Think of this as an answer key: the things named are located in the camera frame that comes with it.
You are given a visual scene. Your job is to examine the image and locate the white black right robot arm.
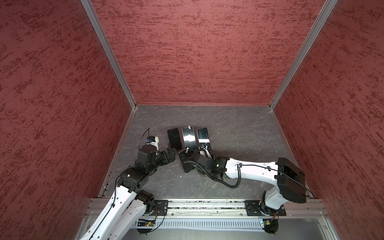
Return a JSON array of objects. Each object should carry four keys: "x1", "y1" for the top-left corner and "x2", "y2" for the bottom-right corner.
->
[{"x1": 183, "y1": 149, "x2": 308, "y2": 216}]

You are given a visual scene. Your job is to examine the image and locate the aluminium corner post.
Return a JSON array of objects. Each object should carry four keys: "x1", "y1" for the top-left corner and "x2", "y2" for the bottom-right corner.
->
[
  {"x1": 81, "y1": 0, "x2": 137, "y2": 111},
  {"x1": 269, "y1": 0, "x2": 338, "y2": 112}
]

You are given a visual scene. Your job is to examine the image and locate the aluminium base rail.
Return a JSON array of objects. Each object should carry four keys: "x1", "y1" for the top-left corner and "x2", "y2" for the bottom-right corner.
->
[{"x1": 80, "y1": 197, "x2": 331, "y2": 232}]

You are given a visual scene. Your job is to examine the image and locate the black phone on wooden stand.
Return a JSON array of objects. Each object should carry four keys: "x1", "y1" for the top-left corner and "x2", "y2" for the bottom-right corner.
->
[{"x1": 167, "y1": 128, "x2": 183, "y2": 150}]

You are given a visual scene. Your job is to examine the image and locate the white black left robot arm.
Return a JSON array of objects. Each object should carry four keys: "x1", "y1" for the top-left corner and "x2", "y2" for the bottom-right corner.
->
[{"x1": 81, "y1": 144, "x2": 176, "y2": 240}]

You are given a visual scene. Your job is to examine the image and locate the aluminium corner post left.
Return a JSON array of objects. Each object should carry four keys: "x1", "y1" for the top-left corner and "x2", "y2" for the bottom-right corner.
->
[{"x1": 81, "y1": 0, "x2": 137, "y2": 111}]

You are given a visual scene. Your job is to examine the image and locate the green-edged black phone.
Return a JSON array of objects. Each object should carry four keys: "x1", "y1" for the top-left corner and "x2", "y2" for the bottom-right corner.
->
[{"x1": 197, "y1": 128, "x2": 211, "y2": 150}]

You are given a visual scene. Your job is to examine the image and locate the circuit board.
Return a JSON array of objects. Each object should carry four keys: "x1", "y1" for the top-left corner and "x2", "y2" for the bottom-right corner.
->
[
  {"x1": 137, "y1": 219, "x2": 157, "y2": 228},
  {"x1": 263, "y1": 219, "x2": 279, "y2": 235}
]

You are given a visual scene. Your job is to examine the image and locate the silver-edged phone with sticker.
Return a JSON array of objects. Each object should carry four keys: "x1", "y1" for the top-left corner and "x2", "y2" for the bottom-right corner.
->
[{"x1": 182, "y1": 126, "x2": 197, "y2": 151}]

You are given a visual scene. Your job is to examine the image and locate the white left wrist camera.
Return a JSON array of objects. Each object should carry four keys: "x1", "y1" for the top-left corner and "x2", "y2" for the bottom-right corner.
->
[{"x1": 146, "y1": 136, "x2": 160, "y2": 149}]

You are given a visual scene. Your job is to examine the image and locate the aluminium corner post right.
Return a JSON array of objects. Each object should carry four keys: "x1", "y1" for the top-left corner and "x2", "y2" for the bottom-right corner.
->
[{"x1": 269, "y1": 0, "x2": 338, "y2": 112}]

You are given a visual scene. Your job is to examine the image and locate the right circuit board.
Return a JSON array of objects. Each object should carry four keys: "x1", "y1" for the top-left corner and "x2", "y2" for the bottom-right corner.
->
[{"x1": 263, "y1": 219, "x2": 279, "y2": 235}]

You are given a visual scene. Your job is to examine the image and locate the left circuit board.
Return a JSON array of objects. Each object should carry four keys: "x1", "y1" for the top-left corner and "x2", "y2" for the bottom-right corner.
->
[{"x1": 137, "y1": 219, "x2": 157, "y2": 228}]

